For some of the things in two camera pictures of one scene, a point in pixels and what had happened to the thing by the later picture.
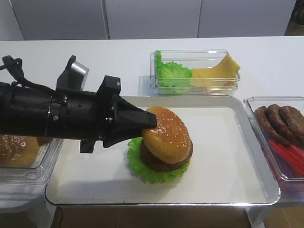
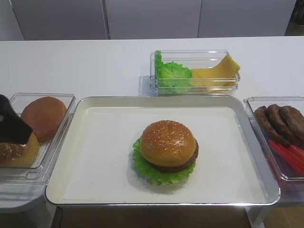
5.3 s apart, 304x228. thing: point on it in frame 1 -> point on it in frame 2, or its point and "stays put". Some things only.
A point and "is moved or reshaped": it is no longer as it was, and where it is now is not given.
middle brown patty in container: (276, 113) stays put
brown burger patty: (152, 163) -> (183, 166)
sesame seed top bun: (169, 141) is moved or reshaped
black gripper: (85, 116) -> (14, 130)
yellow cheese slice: (221, 78) stays put
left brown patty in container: (271, 131) stays put
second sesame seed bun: (18, 151) stays put
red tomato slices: (294, 155) stays put
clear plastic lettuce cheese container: (193, 72) stays put
